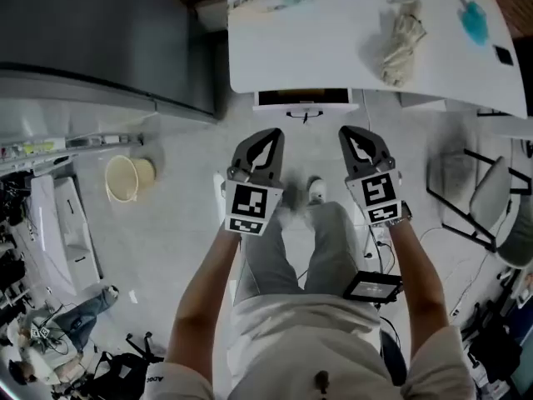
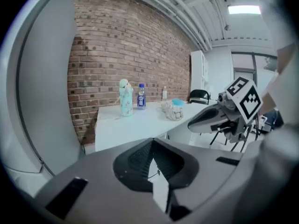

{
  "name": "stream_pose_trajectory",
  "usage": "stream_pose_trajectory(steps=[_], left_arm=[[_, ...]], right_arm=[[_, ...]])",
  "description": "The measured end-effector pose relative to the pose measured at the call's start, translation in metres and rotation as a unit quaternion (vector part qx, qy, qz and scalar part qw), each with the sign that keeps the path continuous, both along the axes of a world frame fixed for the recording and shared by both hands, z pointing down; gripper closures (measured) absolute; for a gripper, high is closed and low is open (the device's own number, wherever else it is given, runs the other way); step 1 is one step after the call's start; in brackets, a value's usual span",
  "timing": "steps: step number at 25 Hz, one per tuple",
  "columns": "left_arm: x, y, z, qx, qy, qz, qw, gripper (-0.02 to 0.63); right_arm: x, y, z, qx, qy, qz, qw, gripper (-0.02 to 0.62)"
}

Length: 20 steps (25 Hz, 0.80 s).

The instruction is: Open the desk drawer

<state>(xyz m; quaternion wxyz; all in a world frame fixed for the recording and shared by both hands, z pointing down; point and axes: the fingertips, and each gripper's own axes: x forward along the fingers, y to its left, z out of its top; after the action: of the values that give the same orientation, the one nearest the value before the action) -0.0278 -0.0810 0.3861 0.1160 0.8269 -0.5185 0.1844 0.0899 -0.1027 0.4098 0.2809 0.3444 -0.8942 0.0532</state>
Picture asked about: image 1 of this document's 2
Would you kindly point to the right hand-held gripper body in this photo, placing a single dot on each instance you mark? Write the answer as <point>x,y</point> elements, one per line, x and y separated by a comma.
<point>377,192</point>

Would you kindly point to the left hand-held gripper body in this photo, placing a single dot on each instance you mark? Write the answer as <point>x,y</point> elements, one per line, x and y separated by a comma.
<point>247,200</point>

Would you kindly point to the person's left forearm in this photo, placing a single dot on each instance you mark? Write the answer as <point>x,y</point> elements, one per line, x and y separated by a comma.
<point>200,306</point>

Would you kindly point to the person's right forearm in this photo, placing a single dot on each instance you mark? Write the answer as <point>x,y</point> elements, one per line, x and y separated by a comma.
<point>420,286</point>

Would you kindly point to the white desk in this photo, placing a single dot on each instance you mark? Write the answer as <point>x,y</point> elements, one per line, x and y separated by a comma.
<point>316,48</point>

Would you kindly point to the person's right white shoe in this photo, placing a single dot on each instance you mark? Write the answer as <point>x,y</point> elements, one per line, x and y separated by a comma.
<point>317,188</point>

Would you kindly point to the person's grey trousers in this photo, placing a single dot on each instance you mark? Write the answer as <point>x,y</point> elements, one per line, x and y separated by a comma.
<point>333,244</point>

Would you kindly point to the black display device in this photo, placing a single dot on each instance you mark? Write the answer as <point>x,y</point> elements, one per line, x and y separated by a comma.
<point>372,286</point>

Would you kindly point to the cream plastic wastebasket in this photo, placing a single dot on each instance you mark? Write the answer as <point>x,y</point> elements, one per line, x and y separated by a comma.
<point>123,177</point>

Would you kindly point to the beige cloth bundle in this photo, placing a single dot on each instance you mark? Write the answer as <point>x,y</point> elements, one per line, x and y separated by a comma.
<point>399,44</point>

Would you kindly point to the person's cream shirt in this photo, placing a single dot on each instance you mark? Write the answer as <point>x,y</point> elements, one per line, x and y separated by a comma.
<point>308,340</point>

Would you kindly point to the white metal shelf rack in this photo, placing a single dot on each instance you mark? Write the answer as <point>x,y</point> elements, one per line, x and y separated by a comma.
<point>104,140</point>

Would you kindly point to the white flat cabinet part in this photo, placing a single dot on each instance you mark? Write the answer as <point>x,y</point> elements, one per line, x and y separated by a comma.
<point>77,231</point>

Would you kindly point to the black square pad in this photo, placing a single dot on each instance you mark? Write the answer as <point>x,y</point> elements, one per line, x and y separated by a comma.
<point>503,55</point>

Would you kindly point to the black mesh office chair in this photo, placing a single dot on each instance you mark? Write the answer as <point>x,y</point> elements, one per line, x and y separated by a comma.
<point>525,73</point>

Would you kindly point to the black clip-on microphone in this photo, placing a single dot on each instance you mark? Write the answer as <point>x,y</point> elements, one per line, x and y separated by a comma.
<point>321,379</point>

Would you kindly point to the teal plastic object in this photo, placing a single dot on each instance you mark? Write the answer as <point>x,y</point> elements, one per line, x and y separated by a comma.
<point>474,23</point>

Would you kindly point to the black bag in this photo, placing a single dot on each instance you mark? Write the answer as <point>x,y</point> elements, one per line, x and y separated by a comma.
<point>495,348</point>

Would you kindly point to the grey refrigerator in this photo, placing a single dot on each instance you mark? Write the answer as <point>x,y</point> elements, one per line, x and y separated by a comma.
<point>83,23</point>

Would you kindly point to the grey chair black frame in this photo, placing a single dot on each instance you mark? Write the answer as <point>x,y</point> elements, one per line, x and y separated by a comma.
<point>491,186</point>

